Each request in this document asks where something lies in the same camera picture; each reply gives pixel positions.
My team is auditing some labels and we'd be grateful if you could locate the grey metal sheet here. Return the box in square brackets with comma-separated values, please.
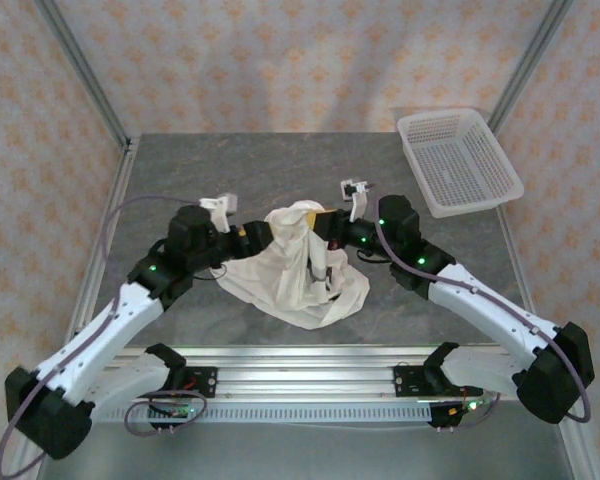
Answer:
[37, 422, 579, 480]

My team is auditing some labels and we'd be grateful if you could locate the small green-lit circuit board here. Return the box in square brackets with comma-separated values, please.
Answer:
[447, 398, 491, 417]
[149, 402, 196, 420]

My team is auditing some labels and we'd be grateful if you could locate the aluminium table side rail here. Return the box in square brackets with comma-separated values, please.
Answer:
[494, 204, 600, 480]
[7, 138, 140, 480]

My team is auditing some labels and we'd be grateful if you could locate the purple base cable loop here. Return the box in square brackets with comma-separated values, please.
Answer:
[437, 389, 504, 432]
[124, 389, 207, 435]

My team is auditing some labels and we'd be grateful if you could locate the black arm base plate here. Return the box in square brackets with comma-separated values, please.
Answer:
[393, 366, 429, 399]
[182, 366, 219, 399]

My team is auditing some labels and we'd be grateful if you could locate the white t-shirt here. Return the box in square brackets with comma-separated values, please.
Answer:
[214, 198, 371, 331]

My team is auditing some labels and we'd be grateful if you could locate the white perforated plastic basket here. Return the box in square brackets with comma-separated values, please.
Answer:
[396, 108, 525, 219]

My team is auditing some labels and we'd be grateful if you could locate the slotted grey cable duct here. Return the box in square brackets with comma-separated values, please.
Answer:
[87, 402, 434, 425]

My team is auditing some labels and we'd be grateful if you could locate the aluminium frame post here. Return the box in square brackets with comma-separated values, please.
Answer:
[40, 0, 133, 147]
[485, 0, 576, 130]

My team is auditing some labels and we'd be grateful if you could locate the aluminium mounting rail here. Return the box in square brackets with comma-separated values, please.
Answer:
[87, 343, 526, 401]

